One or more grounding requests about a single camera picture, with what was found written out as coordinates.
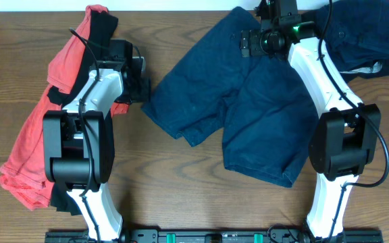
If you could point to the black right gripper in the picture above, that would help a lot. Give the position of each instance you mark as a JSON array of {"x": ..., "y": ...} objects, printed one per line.
[{"x": 250, "y": 38}]

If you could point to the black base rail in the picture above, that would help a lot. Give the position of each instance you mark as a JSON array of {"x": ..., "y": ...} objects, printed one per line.
[{"x": 214, "y": 237}]

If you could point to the folded black garment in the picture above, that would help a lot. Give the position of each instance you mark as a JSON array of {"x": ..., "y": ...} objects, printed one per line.
[{"x": 370, "y": 72}]

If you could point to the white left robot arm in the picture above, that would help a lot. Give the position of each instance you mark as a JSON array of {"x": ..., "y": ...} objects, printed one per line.
[{"x": 78, "y": 141}]

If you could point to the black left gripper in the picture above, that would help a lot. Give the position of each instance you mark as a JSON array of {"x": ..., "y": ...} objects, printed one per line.
[{"x": 146, "y": 93}]

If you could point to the dark blue shorts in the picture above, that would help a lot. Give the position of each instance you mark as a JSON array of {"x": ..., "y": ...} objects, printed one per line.
[{"x": 261, "y": 104}]

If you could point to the folded navy shorts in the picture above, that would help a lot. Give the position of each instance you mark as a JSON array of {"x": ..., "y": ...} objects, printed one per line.
[{"x": 360, "y": 37}]

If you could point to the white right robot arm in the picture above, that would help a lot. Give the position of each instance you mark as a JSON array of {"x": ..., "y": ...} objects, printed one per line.
[{"x": 345, "y": 137}]

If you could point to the red t-shirt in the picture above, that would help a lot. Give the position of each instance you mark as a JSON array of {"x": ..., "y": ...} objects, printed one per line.
[{"x": 23, "y": 174}]

